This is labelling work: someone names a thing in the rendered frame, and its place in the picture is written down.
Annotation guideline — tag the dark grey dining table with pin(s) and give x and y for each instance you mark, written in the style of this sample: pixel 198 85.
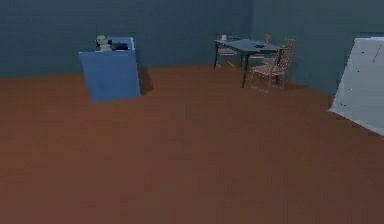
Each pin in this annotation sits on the dark grey dining table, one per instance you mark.
pixel 246 46

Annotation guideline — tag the white cupboard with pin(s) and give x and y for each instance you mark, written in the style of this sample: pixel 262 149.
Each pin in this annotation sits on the white cupboard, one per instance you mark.
pixel 361 83

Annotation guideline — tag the blue cabinet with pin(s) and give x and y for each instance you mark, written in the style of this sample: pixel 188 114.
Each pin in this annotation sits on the blue cabinet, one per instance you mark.
pixel 111 75

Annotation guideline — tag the white mug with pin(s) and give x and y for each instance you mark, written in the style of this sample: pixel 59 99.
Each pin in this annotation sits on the white mug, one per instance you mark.
pixel 224 37

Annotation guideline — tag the white statue figure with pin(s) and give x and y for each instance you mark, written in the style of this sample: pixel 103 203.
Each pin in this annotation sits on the white statue figure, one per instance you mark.
pixel 103 43

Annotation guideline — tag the dark bowl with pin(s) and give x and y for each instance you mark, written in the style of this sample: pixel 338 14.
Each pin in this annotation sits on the dark bowl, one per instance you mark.
pixel 259 46

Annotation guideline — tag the black box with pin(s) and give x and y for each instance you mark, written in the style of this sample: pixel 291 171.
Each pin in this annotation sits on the black box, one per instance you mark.
pixel 120 46

